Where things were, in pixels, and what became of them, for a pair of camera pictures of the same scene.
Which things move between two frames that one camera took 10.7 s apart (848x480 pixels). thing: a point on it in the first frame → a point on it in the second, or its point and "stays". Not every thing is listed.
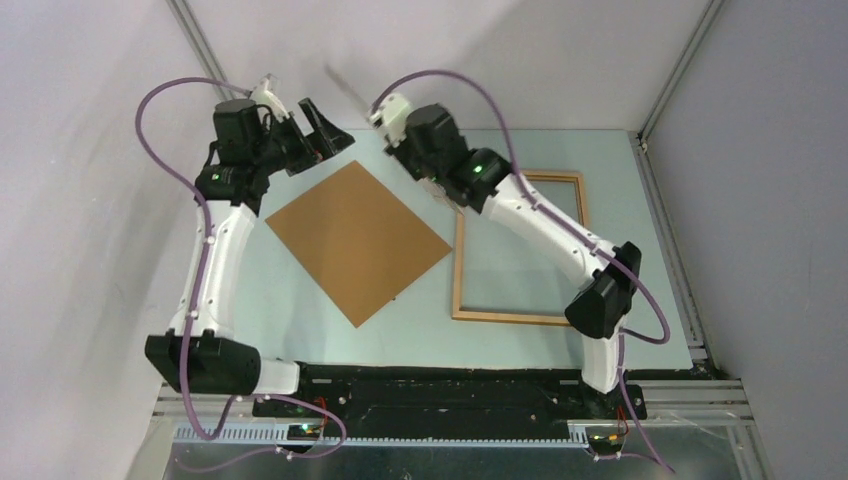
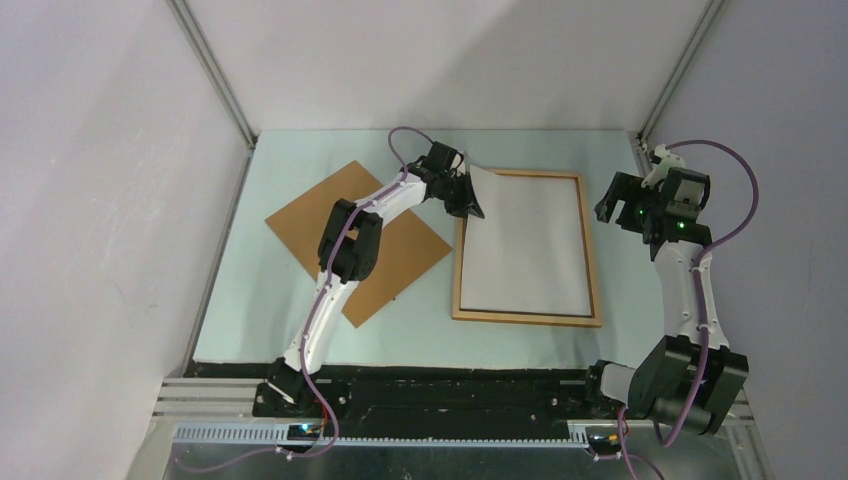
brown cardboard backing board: x=358 y=241 stays
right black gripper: x=399 y=153 → x=623 y=187
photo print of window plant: x=350 y=91 → x=529 y=252
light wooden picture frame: x=540 y=317 stays
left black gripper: x=326 y=141 → x=467 y=202
